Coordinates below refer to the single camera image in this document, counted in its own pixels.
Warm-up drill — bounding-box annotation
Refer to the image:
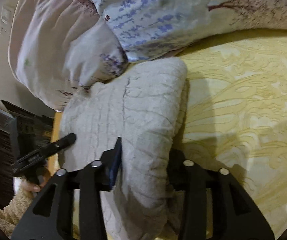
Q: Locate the left hand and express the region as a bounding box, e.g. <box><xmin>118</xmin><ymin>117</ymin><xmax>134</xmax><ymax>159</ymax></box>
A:
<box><xmin>20</xmin><ymin>167</ymin><xmax>51</xmax><ymax>193</ymax></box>

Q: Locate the dark bedside furniture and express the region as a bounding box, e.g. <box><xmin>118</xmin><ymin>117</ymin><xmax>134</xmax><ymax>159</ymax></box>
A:
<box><xmin>0</xmin><ymin>100</ymin><xmax>54</xmax><ymax>209</ymax></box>

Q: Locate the white floral pillow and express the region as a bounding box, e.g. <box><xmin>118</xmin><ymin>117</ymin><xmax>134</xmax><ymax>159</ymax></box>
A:
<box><xmin>8</xmin><ymin>0</ymin><xmax>128</xmax><ymax>111</ymax></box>

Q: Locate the white blue floral duvet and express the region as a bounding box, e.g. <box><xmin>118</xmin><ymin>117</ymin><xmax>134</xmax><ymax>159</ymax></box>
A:
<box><xmin>90</xmin><ymin>0</ymin><xmax>287</xmax><ymax>62</ymax></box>

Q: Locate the white wall socket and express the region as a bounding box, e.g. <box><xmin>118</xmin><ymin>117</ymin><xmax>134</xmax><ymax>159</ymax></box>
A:
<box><xmin>0</xmin><ymin>5</ymin><xmax>15</xmax><ymax>35</ymax></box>

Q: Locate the yellow orange patterned bedsheet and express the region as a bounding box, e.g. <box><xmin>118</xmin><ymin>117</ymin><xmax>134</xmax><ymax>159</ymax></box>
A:
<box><xmin>49</xmin><ymin>28</ymin><xmax>287</xmax><ymax>240</ymax></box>

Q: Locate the beige fuzzy sleeve forearm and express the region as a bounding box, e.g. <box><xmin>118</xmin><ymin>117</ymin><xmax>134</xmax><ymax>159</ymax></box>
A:
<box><xmin>0</xmin><ymin>181</ymin><xmax>40</xmax><ymax>238</ymax></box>

